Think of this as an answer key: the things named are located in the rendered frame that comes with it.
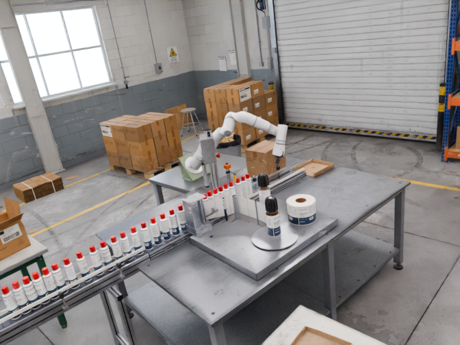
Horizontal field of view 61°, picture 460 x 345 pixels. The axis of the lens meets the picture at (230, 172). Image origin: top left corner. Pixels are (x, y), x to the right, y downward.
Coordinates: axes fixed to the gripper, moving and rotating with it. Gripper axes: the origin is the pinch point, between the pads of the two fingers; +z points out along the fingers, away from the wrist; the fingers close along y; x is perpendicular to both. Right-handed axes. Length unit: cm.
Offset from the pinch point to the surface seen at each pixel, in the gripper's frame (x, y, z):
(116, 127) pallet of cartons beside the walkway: 33, -386, 12
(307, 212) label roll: -38, 67, 24
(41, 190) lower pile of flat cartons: -63, -433, 126
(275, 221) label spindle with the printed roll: -66, 64, 29
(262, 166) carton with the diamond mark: 3.6, -19.9, 8.3
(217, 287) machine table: -108, 64, 65
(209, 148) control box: -75, -1, -8
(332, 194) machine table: 20, 46, 18
